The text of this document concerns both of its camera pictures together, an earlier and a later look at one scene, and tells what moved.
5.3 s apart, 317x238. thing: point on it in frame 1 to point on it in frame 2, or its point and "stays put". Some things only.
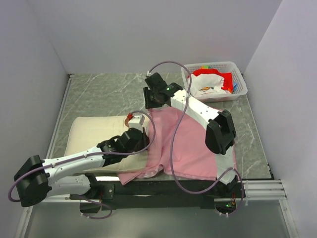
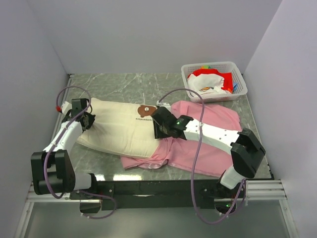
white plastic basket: x=214 y=82 stays put
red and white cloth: x=211 y=82 stays put
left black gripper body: x=141 y=146 to x=91 y=118
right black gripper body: x=151 y=100 to x=160 y=132
